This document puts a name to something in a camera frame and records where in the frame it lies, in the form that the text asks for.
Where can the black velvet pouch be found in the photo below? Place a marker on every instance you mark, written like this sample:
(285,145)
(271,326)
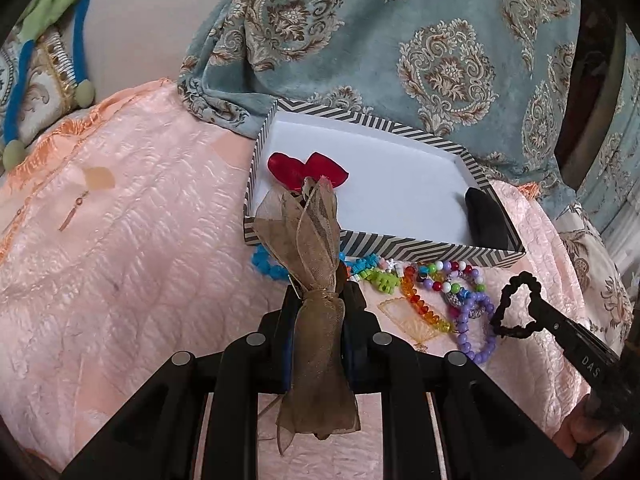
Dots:
(487,220)

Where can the black hair scrunchie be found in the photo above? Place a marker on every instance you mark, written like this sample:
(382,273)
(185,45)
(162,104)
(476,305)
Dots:
(500,300)

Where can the beige floral cushion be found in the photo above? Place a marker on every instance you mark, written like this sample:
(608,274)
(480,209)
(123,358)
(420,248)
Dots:
(595,270)

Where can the gold fan ornament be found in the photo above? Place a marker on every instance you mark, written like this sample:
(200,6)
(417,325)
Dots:
(405,317)

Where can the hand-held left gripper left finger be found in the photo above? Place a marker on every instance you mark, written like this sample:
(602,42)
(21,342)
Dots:
(287,360)

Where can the person's right hand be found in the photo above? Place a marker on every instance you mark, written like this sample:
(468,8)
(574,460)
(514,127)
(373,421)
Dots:
(582,432)

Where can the plain cream pillow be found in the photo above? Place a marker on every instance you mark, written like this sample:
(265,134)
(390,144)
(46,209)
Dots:
(150,25)

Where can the brown organza ribbon bow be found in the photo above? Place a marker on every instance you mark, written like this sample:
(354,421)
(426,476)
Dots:
(320,340)

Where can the striped cardboard box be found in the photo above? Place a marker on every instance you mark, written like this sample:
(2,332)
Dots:
(390,180)

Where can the teal damask blanket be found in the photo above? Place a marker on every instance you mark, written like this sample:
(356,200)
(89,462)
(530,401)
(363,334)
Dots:
(400,35)

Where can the red heart ornament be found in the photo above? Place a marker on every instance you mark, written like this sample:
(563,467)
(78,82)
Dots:
(290,167)

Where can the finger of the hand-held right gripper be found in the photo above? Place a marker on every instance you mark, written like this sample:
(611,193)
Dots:
(557,327)

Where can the pink satin bedspread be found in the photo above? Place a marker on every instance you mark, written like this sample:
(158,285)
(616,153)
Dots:
(150,260)

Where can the dark wooden frame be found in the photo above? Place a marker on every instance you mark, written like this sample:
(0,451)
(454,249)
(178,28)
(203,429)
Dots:
(590,85)

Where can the green blue plush toy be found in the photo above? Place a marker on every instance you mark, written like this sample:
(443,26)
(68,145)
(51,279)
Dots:
(80,35)

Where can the cream embroidered cushion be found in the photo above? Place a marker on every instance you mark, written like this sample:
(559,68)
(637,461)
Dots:
(42,85)

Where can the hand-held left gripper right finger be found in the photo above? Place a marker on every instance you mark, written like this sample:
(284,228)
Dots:
(348,360)

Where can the gold drop earring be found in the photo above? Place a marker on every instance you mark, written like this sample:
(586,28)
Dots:
(70,215)

